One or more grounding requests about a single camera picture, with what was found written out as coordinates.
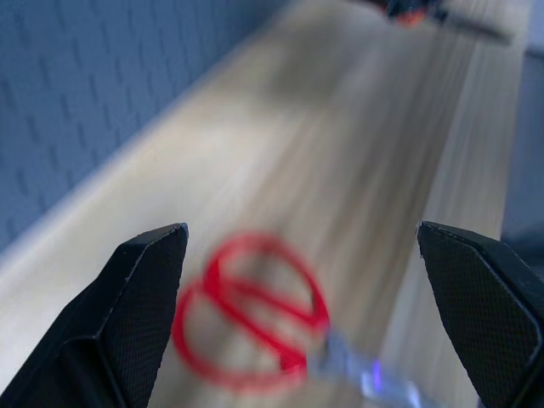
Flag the blue pegboard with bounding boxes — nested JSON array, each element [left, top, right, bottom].
[[0, 0, 296, 258]]

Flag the red-handled scissors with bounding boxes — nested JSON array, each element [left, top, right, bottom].
[[171, 231, 431, 408]]

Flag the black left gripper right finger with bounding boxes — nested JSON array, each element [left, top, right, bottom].
[[416, 219, 544, 408]]

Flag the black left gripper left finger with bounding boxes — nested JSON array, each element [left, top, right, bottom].
[[0, 222, 190, 408]]

